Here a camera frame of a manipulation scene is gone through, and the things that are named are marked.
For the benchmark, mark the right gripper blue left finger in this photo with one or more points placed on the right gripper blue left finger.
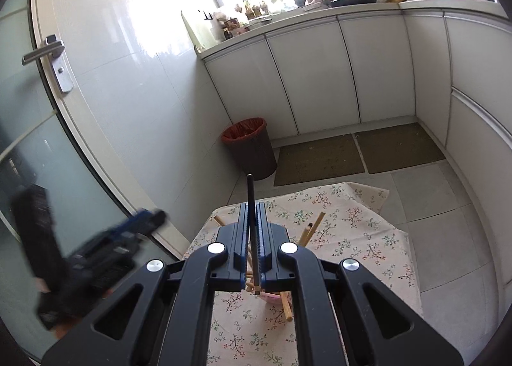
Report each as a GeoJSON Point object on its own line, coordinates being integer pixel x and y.
{"type": "Point", "coordinates": [241, 243]}

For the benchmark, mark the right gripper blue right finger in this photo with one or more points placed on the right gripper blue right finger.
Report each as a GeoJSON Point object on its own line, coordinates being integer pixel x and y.
{"type": "Point", "coordinates": [265, 251]}

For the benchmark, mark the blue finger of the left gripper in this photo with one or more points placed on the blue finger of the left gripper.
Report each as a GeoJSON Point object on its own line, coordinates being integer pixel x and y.
{"type": "Point", "coordinates": [141, 223]}

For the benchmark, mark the pink perforated utensil basket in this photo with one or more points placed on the pink perforated utensil basket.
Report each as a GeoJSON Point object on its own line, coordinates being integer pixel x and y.
{"type": "Point", "coordinates": [272, 298]}

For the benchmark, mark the white lower kitchen cabinets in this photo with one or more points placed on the white lower kitchen cabinets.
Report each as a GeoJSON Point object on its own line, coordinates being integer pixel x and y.
{"type": "Point", "coordinates": [445, 62]}

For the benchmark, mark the person's left hand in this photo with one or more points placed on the person's left hand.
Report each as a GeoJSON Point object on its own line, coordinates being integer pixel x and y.
{"type": "Point", "coordinates": [59, 311]}

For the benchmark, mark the brown trash bin red liner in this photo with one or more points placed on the brown trash bin red liner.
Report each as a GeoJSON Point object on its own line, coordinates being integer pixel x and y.
{"type": "Point", "coordinates": [249, 144]}

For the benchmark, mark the left green floor mat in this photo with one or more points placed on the left green floor mat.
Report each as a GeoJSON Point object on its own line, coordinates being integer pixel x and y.
{"type": "Point", "coordinates": [318, 160]}

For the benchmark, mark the green floor mat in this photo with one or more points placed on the green floor mat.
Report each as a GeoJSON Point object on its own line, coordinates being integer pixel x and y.
{"type": "Point", "coordinates": [318, 160]}
{"type": "Point", "coordinates": [397, 147]}

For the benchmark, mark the frosted glass sliding door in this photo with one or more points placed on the frosted glass sliding door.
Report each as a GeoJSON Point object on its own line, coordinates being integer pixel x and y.
{"type": "Point", "coordinates": [125, 100]}

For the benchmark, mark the right green floor mat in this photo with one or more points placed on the right green floor mat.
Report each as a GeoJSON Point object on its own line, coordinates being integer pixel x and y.
{"type": "Point", "coordinates": [397, 147]}

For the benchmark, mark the silver door handle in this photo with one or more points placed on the silver door handle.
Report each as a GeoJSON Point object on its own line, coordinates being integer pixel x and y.
{"type": "Point", "coordinates": [53, 49]}

